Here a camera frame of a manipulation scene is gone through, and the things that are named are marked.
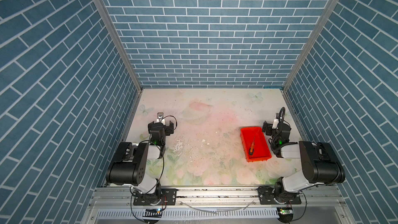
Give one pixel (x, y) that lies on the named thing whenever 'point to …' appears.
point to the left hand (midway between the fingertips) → (162, 120)
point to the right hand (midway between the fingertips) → (273, 120)
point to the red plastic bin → (261, 150)
